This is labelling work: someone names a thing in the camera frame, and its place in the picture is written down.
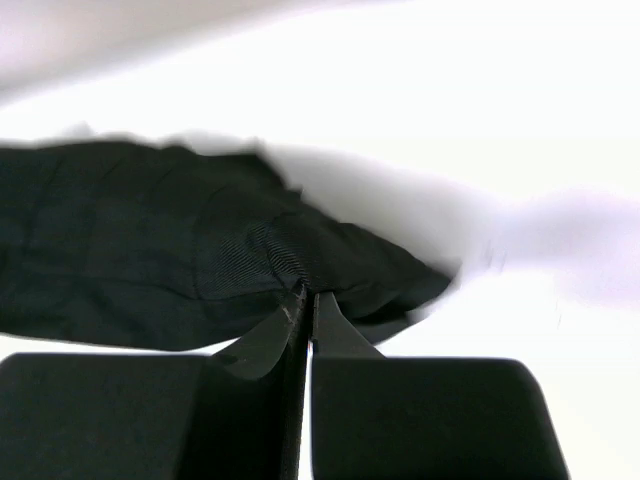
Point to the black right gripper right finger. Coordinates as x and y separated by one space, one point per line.
379 417

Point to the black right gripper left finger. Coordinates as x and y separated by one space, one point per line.
235 414

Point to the black pleated skirt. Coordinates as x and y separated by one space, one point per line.
126 244

